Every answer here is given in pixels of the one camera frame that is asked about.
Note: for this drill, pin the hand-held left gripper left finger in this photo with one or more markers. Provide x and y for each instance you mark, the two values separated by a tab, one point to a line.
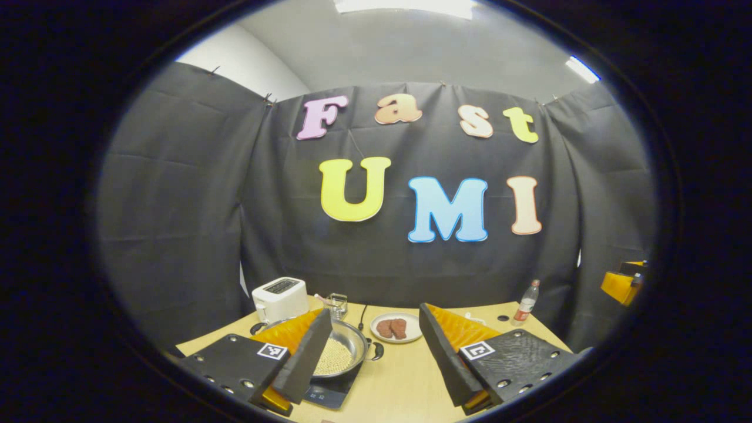
308	358

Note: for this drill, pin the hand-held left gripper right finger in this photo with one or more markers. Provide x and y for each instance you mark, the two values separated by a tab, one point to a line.
443	361

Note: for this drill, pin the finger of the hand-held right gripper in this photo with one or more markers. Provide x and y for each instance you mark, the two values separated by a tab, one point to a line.
621	283

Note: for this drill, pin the black induction cooktop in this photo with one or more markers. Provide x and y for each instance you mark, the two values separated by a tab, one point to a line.
338	388

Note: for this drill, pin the pile of yellow soybeans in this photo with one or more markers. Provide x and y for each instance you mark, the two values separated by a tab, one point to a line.
335	357

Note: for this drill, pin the white round plate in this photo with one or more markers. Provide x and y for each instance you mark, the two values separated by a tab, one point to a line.
414	329

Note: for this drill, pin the white divided dish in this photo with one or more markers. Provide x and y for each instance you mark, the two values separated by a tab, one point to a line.
473	318

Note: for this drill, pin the brown meat piece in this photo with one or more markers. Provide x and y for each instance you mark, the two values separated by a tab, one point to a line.
385	329
399	329

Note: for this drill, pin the pink straw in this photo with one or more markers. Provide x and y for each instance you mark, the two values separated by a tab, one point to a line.
322	299

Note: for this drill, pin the white toaster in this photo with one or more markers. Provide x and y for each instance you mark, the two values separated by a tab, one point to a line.
281	299

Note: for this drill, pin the plastic bottle with red label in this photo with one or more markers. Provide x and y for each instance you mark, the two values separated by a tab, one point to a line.
524	305

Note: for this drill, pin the black backdrop cloth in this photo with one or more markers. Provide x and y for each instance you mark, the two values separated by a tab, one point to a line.
188	194

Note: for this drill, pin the ceiling light panel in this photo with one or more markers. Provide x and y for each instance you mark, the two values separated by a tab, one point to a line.
583	69

